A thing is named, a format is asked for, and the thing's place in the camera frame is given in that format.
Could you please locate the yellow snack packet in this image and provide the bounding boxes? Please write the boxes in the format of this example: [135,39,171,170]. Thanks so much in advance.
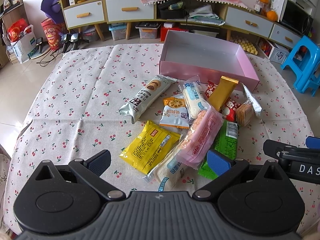
[119,120,180,174]

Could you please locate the white shopping bag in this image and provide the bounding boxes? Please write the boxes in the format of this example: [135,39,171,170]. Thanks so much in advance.
[11,24,36,63]

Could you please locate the gold wrapper bar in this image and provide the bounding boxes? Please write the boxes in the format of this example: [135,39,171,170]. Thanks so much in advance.
[208,76,239,112]

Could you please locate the silver white small packet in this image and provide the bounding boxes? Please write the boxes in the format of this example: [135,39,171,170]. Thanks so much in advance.
[242,83,263,118]

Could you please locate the clear storage bin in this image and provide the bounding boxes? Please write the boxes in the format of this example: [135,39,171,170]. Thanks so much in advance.
[136,22,161,39]

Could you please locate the clear cracker stack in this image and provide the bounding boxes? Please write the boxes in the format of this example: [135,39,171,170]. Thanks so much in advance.
[236,103,254,127]

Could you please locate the yellow egg tray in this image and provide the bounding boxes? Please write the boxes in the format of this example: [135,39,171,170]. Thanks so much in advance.
[230,35,258,55]

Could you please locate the white bread pack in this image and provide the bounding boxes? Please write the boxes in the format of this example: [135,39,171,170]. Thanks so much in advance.
[141,146,189,192]
[179,75,211,119]

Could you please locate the green snack packet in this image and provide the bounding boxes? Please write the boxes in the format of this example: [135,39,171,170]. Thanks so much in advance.
[198,120,238,180]

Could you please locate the orange white snack packet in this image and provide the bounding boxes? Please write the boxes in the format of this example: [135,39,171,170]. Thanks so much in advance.
[159,94,189,129]

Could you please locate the wooden tv cabinet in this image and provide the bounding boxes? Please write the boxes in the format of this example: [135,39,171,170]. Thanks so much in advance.
[60,0,301,48]

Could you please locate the silver cookie snack pack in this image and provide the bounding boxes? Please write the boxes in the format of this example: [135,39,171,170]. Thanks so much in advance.
[118,74,177,124]

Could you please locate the orange fruit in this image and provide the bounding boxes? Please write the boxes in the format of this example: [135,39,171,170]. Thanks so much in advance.
[266,10,278,22]

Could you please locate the red cylindrical gift can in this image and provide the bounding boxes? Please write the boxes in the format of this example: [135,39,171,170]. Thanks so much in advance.
[41,18,61,51]

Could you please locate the purple hat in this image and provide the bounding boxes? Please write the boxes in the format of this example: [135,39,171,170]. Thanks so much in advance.
[41,0,65,24]

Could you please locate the blue plastic stool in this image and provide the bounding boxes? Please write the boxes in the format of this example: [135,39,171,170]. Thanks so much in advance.
[281,36,319,96]

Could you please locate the red snack packet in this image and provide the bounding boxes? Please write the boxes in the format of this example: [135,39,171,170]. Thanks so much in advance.
[205,81,217,98]
[221,98,241,122]

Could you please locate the red gift bag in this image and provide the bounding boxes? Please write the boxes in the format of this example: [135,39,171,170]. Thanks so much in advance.
[8,18,33,42]

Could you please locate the pink cardboard box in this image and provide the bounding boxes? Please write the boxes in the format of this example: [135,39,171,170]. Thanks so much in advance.
[159,31,259,92]

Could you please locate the pink wafer snack pack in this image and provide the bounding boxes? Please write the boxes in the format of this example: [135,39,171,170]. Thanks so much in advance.
[176,106,224,169]

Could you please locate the cherry print tablecloth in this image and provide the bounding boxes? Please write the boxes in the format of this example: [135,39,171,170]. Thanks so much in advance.
[3,44,313,233]

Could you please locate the red flat box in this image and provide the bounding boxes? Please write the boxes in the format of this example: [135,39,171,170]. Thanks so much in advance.
[160,26,189,42]

